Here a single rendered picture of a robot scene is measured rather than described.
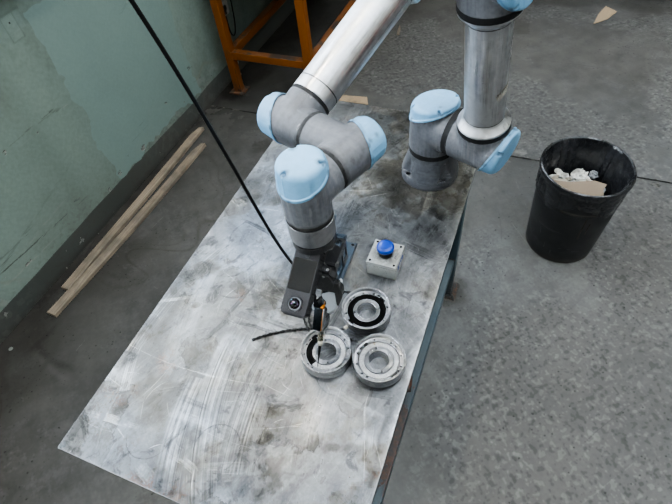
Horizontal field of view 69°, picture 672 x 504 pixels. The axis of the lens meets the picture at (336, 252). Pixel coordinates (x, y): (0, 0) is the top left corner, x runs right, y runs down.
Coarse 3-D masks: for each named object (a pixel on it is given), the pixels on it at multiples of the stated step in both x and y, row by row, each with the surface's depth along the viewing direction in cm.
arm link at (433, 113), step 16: (432, 96) 117; (448, 96) 116; (416, 112) 115; (432, 112) 113; (448, 112) 113; (416, 128) 118; (432, 128) 116; (448, 128) 113; (416, 144) 122; (432, 144) 118
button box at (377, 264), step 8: (376, 240) 114; (376, 248) 113; (400, 248) 112; (368, 256) 112; (376, 256) 111; (384, 256) 111; (392, 256) 111; (400, 256) 111; (368, 264) 111; (376, 264) 110; (384, 264) 110; (392, 264) 110; (400, 264) 113; (368, 272) 114; (376, 272) 113; (384, 272) 111; (392, 272) 110
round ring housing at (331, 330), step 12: (312, 336) 102; (348, 336) 100; (300, 348) 99; (324, 348) 102; (336, 348) 99; (348, 348) 100; (324, 360) 98; (336, 360) 98; (348, 360) 97; (312, 372) 97; (324, 372) 95; (336, 372) 96
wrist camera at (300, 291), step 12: (300, 264) 80; (312, 264) 80; (300, 276) 80; (312, 276) 79; (288, 288) 80; (300, 288) 80; (312, 288) 79; (288, 300) 79; (300, 300) 79; (312, 300) 80; (288, 312) 79; (300, 312) 79
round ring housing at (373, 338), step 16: (368, 336) 99; (384, 336) 99; (368, 352) 98; (384, 352) 98; (400, 352) 98; (368, 368) 96; (384, 368) 96; (400, 368) 96; (368, 384) 95; (384, 384) 94
